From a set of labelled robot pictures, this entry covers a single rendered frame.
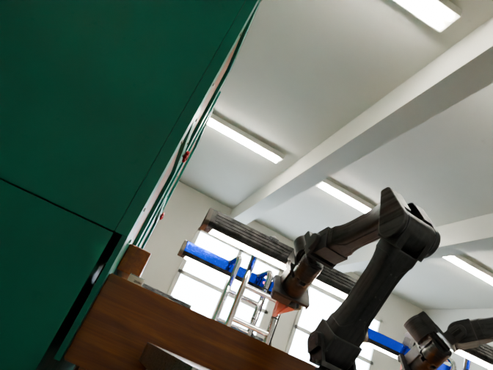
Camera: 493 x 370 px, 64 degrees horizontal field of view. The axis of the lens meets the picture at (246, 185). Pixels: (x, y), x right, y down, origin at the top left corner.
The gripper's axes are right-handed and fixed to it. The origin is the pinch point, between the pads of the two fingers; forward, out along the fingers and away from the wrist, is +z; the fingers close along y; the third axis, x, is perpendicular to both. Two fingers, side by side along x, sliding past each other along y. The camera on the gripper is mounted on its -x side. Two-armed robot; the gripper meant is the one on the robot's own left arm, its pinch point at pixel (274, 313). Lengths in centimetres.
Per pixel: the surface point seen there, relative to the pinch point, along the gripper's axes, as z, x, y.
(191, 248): 42, -65, 22
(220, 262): 42, -65, 7
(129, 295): -2.0, 17.2, 36.2
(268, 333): 27.7, -21.7, -12.4
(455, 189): 8, -288, -198
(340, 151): 22, -263, -72
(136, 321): 0.7, 20.4, 32.3
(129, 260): 1.9, 3.2, 40.2
